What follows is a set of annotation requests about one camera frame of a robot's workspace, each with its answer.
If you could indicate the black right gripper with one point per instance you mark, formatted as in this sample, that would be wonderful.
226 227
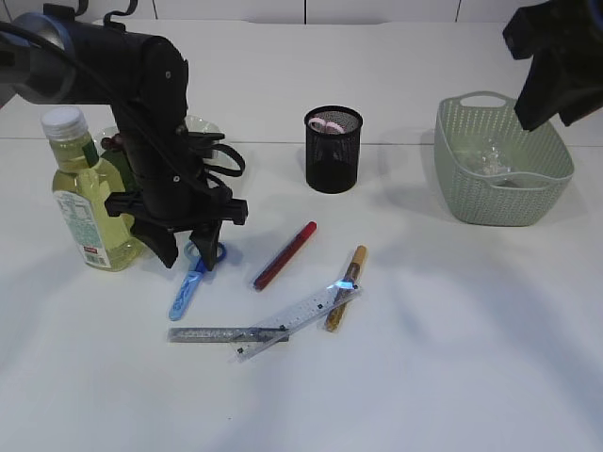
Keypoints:
555 36

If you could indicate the green wavy plastic plate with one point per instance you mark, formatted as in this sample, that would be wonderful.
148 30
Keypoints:
193 123

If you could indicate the green woven plastic basket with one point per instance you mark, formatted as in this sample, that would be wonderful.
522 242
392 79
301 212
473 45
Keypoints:
543 165

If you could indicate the pink purple scissors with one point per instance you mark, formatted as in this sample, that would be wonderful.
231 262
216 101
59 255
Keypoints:
322 126

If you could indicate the purple grape bunch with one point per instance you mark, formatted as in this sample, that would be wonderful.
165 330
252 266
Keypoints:
114 152

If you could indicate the black mesh pen holder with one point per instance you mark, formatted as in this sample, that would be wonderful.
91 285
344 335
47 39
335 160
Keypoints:
331 161

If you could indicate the clear plastic sheet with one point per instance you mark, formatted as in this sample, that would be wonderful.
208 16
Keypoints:
483 156

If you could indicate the red marker pen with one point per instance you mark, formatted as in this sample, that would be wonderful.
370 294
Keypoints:
274 267

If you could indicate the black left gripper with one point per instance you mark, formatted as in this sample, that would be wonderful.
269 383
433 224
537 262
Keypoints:
180 188

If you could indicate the gold glitter pen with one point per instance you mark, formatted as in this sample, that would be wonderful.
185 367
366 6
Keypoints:
345 291

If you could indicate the clear plastic ruler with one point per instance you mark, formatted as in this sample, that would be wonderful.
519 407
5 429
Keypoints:
297 316

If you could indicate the blue scissors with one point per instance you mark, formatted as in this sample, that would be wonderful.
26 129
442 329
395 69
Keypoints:
191 281

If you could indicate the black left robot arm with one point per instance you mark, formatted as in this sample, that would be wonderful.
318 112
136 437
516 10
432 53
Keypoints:
50 58

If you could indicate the yellow tea bottle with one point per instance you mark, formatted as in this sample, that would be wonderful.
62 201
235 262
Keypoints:
81 184

